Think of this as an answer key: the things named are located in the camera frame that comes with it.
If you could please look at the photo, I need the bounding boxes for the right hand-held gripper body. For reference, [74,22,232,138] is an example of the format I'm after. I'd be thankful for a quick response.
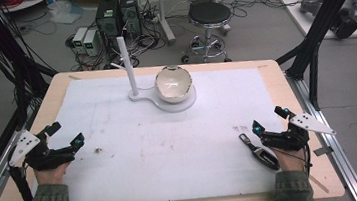
[258,109,339,155]

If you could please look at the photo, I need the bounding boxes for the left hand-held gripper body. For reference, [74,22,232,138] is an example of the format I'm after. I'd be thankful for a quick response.
[4,124,78,176]

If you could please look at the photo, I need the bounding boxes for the black and silver key fob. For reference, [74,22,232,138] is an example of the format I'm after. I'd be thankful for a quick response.
[237,128,281,175]

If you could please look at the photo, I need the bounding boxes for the person's left hand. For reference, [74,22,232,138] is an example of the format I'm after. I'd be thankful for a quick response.
[31,159,76,189]

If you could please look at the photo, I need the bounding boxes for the person's right hand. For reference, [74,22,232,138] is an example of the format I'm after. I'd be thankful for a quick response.
[268,142,310,176]

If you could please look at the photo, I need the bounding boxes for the white stand with pole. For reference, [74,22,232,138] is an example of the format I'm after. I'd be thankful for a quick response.
[107,28,200,120]

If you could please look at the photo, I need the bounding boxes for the white table mat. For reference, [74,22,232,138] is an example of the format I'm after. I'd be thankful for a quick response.
[19,56,296,201]

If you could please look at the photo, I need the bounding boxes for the white power supply box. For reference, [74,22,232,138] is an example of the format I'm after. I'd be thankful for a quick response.
[70,26,91,56]
[81,27,102,58]

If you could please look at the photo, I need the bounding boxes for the white ceramic bowl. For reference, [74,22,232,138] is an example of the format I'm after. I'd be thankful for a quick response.
[152,63,197,106]

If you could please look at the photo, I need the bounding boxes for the white floor board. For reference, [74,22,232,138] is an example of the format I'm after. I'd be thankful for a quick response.
[279,0,357,47]

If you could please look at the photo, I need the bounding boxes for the grey machine on board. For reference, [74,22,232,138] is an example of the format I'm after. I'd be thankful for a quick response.
[299,0,357,44]

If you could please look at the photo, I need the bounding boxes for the clear plastic bag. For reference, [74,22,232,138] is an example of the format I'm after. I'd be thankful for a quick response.
[45,0,87,28]

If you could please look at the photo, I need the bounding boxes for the black round stool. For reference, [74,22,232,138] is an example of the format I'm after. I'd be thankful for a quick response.
[174,0,238,68]

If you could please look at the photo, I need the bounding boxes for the black computer tower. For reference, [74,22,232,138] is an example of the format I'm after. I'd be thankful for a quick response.
[118,0,144,41]
[93,0,125,45]

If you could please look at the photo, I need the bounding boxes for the grey table leg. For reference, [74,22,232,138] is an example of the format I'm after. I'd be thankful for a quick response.
[155,0,178,48]

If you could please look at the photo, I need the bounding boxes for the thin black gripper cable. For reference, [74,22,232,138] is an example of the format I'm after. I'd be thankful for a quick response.
[273,140,315,181]

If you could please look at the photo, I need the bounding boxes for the black gripper strap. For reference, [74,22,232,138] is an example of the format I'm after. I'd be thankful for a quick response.
[6,161,36,201]

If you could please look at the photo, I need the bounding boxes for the tangle of black floor cables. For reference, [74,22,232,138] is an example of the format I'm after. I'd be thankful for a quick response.
[227,0,312,21]

